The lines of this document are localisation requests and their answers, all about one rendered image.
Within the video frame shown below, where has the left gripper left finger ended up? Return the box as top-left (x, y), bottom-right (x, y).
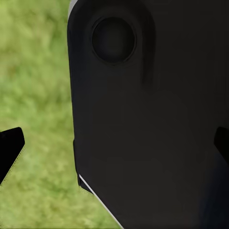
top-left (0, 127), bottom-right (25, 184)

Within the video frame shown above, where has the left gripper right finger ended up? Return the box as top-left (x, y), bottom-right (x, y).
top-left (214, 127), bottom-right (229, 165)

